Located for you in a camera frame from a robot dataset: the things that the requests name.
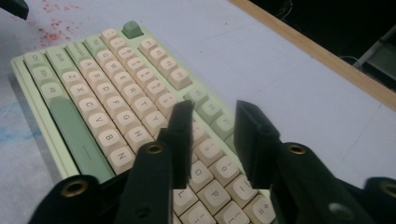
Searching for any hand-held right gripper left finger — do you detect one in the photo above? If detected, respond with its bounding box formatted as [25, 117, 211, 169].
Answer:
[157, 100, 195, 190]

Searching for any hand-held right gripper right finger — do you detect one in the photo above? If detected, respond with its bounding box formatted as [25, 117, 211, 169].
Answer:
[233, 100, 283, 190]

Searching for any green and cream keyboard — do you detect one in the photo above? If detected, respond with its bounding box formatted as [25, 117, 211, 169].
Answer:
[9, 20, 278, 224]

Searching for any white table cover sheet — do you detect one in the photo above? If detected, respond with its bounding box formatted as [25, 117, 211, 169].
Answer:
[0, 0, 396, 224]

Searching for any white metal frame desk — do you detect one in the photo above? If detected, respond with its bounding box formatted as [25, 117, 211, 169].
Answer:
[353, 23, 396, 91]

